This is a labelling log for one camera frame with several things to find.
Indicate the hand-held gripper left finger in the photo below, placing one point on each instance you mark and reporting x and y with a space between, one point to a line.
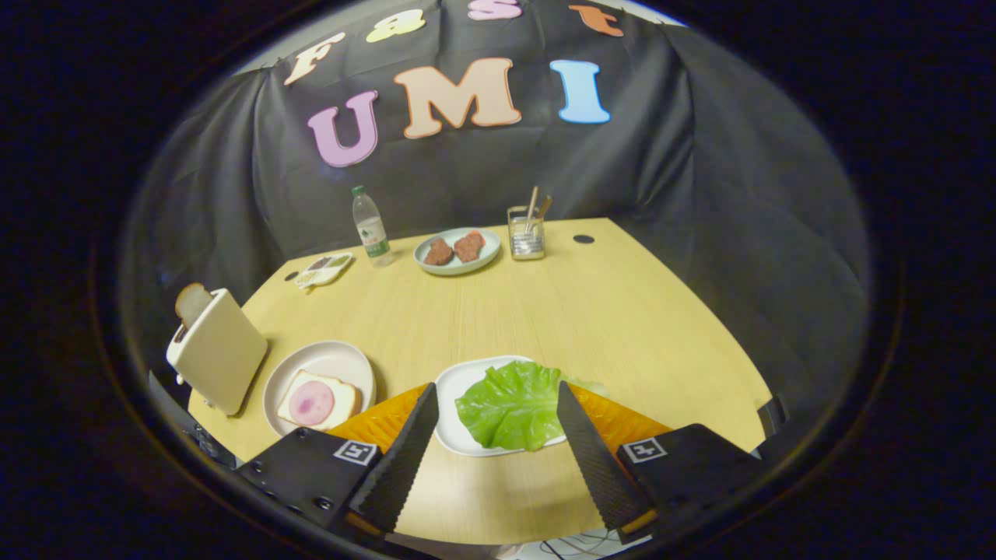
405 459

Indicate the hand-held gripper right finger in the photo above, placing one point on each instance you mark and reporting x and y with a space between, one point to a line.
595 459

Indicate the square white plate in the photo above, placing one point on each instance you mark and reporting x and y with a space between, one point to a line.
455 389

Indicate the bread slice with ham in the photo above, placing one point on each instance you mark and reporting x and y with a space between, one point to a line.
342 393

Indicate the green lettuce leaf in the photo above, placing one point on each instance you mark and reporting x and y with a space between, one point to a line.
510 404

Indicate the pink ham slice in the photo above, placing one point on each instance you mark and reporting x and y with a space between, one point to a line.
311 402

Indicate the round white plate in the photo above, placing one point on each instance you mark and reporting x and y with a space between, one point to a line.
311 365

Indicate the pale blue plate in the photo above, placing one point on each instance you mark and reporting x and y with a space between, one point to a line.
457 260

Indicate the small patterned dish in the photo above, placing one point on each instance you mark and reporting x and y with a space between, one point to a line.
324 269

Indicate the brown meat patty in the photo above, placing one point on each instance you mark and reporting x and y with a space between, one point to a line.
438 253

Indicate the cream toaster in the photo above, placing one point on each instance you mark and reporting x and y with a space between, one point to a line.
222 354

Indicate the reddish meat patty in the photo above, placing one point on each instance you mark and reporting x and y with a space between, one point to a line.
469 247

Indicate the clear plastic water bottle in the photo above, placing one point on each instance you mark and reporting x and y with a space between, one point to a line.
370 229

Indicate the clear glass utensil holder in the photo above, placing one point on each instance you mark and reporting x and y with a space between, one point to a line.
527 237

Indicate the wooden spoon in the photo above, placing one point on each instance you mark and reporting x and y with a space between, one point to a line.
542 208

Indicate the wooden chopstick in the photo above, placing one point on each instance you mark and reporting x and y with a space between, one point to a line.
531 206

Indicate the bread slice in toaster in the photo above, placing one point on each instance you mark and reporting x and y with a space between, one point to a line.
191 302

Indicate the black backdrop cloth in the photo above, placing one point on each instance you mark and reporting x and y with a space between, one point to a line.
467 171

